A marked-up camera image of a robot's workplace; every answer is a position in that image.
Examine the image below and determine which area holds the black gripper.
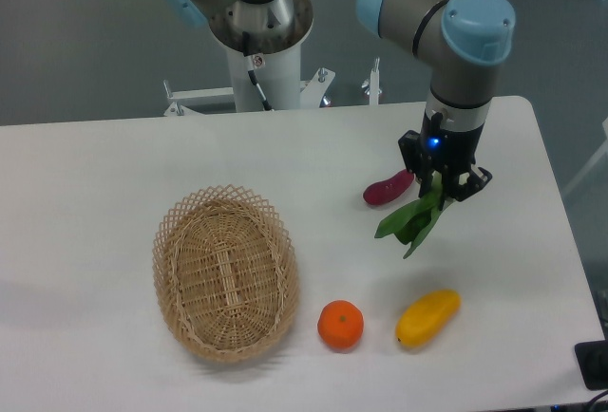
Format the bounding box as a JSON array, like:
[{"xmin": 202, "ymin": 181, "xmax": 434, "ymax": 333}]
[{"xmin": 398, "ymin": 114, "xmax": 492, "ymax": 202}]

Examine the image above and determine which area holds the green bok choy vegetable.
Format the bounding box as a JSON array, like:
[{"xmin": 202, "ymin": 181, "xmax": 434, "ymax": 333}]
[{"xmin": 374, "ymin": 177, "xmax": 444, "ymax": 259}]

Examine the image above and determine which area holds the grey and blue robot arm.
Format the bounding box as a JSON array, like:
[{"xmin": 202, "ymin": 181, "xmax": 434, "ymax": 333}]
[{"xmin": 166, "ymin": 0, "xmax": 516, "ymax": 201}]

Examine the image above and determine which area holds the purple sweet potato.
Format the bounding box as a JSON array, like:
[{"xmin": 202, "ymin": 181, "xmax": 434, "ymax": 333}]
[{"xmin": 362, "ymin": 170, "xmax": 414, "ymax": 206}]

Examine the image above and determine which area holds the yellow mango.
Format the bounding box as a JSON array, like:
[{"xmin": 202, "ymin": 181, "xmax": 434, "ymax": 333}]
[{"xmin": 395, "ymin": 290, "xmax": 461, "ymax": 349}]

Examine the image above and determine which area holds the orange mandarin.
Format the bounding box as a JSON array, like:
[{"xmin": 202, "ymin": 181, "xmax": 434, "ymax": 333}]
[{"xmin": 317, "ymin": 300, "xmax": 365, "ymax": 351}]

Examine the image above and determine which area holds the black device at table edge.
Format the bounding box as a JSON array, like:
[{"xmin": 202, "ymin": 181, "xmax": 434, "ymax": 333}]
[{"xmin": 574, "ymin": 340, "xmax": 607, "ymax": 390}]

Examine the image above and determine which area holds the oval wicker basket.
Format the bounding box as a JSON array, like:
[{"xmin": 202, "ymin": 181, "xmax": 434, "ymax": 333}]
[{"xmin": 153, "ymin": 185, "xmax": 299, "ymax": 364}]

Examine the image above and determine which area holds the white frame at right edge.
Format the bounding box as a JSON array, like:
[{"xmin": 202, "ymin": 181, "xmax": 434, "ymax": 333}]
[{"xmin": 561, "ymin": 118, "xmax": 608, "ymax": 199}]

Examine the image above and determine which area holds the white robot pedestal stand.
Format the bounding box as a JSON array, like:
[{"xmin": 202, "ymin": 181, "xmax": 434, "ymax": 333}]
[{"xmin": 162, "ymin": 41, "xmax": 384, "ymax": 117}]

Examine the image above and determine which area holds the black cable on pedestal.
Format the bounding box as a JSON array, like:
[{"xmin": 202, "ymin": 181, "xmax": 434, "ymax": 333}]
[{"xmin": 241, "ymin": 31, "xmax": 274, "ymax": 112}]

